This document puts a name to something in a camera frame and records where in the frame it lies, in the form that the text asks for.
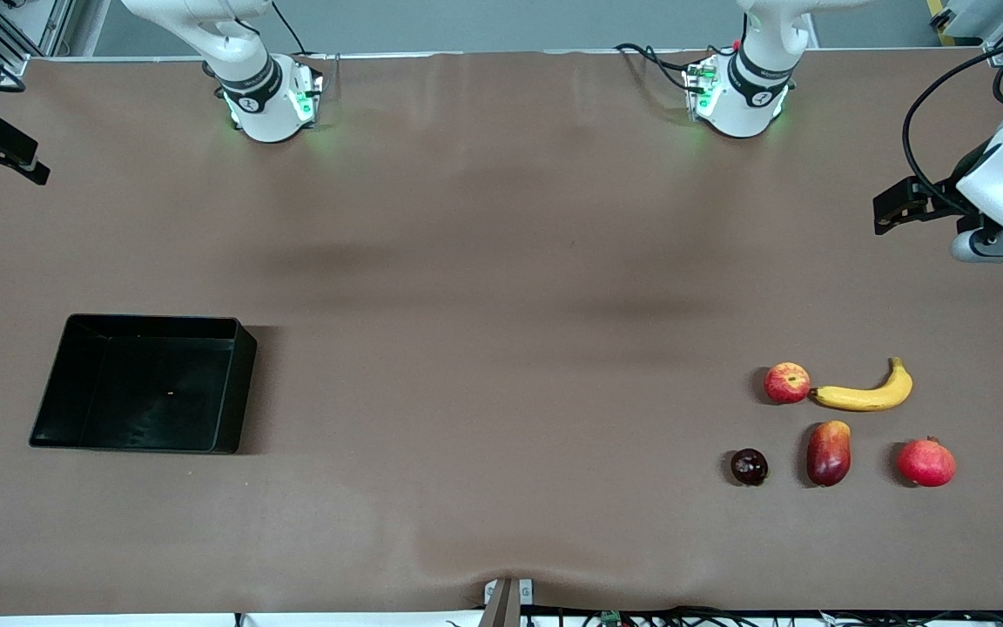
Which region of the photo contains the yellow banana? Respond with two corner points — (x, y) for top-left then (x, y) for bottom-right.
(809, 356), (914, 413)

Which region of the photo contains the red yellow apple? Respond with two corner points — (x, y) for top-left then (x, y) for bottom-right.
(764, 362), (812, 405)

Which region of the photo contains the black plastic box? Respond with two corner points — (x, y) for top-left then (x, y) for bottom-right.
(29, 313), (259, 455)

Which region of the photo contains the red orange mango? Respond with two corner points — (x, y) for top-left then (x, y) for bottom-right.
(806, 420), (852, 488)

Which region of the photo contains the red pomegranate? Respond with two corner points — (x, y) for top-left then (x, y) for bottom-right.
(896, 435), (958, 489)

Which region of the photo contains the dark purple plum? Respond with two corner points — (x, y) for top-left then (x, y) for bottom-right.
(730, 448), (770, 487)

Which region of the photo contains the table cover cloth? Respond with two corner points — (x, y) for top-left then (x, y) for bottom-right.
(0, 48), (1003, 617)

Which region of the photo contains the aluminium frame with cables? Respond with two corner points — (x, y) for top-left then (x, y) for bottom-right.
(0, 0), (76, 79)

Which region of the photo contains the aluminium frame piece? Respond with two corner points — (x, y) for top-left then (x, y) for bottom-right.
(946, 0), (1003, 69)

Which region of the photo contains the black left arm base cable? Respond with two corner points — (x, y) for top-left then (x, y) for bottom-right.
(615, 42), (696, 95)

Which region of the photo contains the black arm base cable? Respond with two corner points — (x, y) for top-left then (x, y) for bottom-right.
(615, 42), (696, 95)
(271, 0), (309, 57)

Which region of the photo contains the black right arm base cable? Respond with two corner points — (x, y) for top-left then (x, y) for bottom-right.
(271, 0), (309, 57)

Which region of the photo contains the camera mount pole with brackets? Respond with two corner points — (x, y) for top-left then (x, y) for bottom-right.
(478, 577), (535, 627)

